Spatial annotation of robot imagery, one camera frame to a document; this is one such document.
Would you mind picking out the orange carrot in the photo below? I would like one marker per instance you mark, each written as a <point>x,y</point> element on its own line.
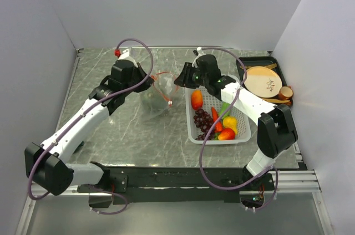
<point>215,116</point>

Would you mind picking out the green bitter gourd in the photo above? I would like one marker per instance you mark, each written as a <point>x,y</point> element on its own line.
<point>224,112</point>

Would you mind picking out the black rectangular tray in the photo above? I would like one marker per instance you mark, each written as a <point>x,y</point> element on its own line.
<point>250,62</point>

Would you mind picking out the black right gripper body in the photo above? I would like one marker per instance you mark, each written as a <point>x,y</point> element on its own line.
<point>196,78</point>

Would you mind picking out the peach and cream plate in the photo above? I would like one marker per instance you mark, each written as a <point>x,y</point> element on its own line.
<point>263,82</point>

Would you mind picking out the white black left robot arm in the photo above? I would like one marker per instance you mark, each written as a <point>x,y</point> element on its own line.
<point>72,140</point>

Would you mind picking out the white plastic perforated basket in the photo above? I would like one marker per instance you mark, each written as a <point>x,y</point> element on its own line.
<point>243,126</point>

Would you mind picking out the yellow bell pepper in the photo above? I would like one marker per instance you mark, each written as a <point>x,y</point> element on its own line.
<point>231,122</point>

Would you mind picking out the clear zip top bag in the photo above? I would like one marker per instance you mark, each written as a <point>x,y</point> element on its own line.
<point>165,71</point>

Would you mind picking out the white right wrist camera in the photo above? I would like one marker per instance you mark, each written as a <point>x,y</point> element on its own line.
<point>198,52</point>

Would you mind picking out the gold knife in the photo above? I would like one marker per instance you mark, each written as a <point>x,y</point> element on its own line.
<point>271,66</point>

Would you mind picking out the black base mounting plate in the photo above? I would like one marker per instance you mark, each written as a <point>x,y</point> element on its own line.
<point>154,184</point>

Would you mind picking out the aluminium frame rail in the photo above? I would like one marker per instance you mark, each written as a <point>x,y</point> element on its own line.
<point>288,182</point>

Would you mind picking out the green netted melon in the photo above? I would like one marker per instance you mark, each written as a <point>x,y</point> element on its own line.
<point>152,100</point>

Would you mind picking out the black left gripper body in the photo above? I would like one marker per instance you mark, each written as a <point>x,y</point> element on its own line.
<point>138,77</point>

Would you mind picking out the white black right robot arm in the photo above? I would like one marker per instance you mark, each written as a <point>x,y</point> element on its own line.
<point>276,130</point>

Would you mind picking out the red orange mango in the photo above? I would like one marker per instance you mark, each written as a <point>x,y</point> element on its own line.
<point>196,99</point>

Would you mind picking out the dark purple grape bunch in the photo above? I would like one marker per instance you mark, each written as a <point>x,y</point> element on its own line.
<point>203,121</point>

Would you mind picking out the brown ceramic cup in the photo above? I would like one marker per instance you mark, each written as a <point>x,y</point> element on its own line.
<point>285,93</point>

